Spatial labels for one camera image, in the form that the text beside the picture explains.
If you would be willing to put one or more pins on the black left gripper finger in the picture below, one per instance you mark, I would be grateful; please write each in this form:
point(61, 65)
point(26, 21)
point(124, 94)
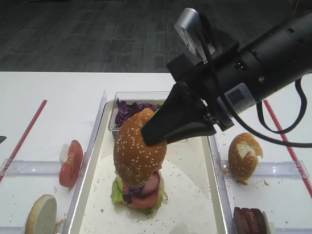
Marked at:
point(2, 139)

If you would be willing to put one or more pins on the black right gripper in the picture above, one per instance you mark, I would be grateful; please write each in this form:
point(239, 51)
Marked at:
point(191, 108)

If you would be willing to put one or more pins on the sesame bun top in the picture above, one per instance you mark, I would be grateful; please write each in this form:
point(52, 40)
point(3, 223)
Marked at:
point(135, 161)

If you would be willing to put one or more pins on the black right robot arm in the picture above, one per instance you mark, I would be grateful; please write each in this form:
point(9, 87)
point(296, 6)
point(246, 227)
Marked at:
point(228, 80)

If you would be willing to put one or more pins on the white tomato pusher block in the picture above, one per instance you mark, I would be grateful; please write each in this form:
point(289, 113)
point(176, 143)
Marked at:
point(64, 153)

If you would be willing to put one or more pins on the tomato slices left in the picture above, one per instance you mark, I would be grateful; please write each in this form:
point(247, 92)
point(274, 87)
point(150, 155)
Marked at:
point(70, 169)

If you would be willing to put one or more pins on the sliced sausage pieces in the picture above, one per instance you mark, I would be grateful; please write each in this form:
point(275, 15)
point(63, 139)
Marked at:
point(249, 221)

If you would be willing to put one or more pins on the left red rod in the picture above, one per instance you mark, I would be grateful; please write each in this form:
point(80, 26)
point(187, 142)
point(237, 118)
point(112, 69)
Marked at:
point(22, 139)

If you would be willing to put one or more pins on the red rod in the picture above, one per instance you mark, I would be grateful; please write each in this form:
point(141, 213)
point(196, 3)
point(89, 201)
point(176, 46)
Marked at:
point(289, 148)
point(22, 139)

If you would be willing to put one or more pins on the clear plastic salad box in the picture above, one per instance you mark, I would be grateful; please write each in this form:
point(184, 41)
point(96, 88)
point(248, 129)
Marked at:
point(157, 97)

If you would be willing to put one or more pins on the torn bun piece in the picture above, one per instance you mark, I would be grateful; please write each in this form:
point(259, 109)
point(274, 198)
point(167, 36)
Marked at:
point(243, 156)

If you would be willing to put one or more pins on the shredded purple cabbage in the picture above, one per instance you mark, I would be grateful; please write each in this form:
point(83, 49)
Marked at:
point(125, 110)

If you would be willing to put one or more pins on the cream metal tray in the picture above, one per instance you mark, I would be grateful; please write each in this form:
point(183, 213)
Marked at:
point(192, 205)

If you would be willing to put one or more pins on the bun bottom slice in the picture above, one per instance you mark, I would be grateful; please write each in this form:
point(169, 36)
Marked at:
point(42, 217)

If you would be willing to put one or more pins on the stacked burger fillings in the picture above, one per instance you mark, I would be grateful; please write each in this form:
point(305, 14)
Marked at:
point(146, 199)

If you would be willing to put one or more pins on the left long clear strip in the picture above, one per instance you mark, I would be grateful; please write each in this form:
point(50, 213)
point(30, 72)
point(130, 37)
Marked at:
point(70, 225)

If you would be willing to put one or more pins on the long clear strip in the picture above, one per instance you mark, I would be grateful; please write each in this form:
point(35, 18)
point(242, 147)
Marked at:
point(224, 203)
point(70, 225)

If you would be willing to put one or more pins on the right long clear strip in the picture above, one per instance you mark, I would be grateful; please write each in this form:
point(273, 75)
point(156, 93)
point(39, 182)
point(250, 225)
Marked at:
point(224, 203)

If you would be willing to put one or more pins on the right red rod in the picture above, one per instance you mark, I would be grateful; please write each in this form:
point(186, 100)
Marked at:
point(289, 148)

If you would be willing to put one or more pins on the white sausage pusher block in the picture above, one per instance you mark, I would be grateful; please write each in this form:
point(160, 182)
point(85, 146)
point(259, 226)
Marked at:
point(269, 225)

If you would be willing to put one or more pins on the upper left clear rail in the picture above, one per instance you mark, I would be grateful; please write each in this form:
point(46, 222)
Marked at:
point(30, 168)

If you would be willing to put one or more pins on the clear rail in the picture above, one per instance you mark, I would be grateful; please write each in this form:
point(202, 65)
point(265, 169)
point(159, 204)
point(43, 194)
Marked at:
point(30, 168)
point(285, 169)

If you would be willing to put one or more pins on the upper right clear rail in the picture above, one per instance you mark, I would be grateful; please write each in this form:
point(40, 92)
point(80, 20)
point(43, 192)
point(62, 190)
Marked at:
point(285, 169)

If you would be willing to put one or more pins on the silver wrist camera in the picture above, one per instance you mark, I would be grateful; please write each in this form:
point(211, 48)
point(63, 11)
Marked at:
point(195, 31)

